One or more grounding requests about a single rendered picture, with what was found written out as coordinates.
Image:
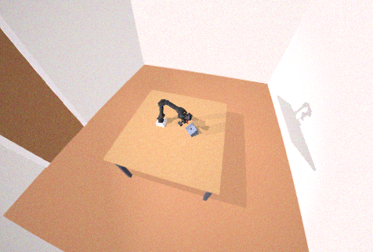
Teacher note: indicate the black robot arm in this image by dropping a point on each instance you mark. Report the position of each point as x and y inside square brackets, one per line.
[179, 110]

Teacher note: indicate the grey sloped panel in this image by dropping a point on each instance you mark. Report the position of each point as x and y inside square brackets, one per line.
[192, 130]

